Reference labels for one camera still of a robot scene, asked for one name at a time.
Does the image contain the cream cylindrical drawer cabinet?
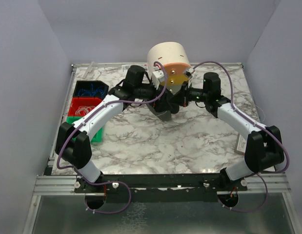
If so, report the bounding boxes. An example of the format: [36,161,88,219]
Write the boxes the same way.
[147,42,191,94]

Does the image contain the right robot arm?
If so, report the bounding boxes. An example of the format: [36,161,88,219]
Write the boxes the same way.
[170,72,284,183]

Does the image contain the white flat packet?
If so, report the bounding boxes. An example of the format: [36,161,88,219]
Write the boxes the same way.
[121,63,148,73]

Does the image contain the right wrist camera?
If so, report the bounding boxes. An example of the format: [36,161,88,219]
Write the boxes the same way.
[183,67,195,87]

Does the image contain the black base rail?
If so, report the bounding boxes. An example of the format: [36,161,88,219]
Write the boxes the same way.
[74,173,247,203]

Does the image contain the red storage bin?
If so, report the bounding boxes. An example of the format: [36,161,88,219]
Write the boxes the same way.
[68,97,102,117]

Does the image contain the blue cable coil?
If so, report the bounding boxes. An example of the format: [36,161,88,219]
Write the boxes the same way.
[76,84,108,97]

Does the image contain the clear plastic strip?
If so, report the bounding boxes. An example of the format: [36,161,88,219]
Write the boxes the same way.
[84,61,96,76]

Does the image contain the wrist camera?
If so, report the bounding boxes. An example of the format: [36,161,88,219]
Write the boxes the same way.
[151,70,167,90]
[183,67,195,87]

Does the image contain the black cable spool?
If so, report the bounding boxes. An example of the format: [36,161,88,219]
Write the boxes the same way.
[146,103,180,121]

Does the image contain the small white cardboard box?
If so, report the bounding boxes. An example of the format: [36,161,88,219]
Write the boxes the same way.
[234,134,246,155]

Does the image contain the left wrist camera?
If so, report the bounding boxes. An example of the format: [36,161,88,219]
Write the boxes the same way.
[151,70,167,90]

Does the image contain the white cable coil in bin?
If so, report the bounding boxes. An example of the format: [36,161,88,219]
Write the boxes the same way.
[75,105,97,117]

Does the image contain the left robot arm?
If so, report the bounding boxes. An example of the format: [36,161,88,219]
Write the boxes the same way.
[55,61,169,184]

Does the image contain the green storage bin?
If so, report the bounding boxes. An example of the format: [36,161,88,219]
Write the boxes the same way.
[66,117,103,144]

